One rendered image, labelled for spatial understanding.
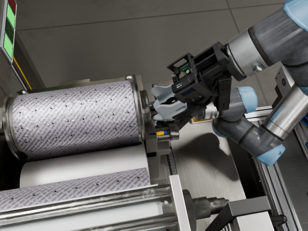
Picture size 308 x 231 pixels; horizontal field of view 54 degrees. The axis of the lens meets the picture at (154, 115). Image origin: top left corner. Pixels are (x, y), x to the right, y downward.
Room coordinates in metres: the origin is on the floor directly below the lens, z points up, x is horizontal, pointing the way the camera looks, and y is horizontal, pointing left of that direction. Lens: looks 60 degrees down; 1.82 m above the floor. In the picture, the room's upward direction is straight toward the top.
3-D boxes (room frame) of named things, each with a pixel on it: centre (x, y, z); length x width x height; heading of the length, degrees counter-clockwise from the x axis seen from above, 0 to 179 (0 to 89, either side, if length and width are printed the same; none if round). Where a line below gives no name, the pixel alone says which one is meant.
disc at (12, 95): (0.30, 0.29, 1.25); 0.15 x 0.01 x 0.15; 10
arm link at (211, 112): (0.44, -0.14, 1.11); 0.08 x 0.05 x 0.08; 10
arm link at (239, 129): (0.44, -0.23, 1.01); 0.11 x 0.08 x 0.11; 46
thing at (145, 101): (0.35, 0.02, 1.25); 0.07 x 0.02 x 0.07; 10
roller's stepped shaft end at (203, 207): (0.12, -0.09, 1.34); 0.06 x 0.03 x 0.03; 100
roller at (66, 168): (0.21, 0.14, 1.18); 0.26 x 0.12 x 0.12; 100
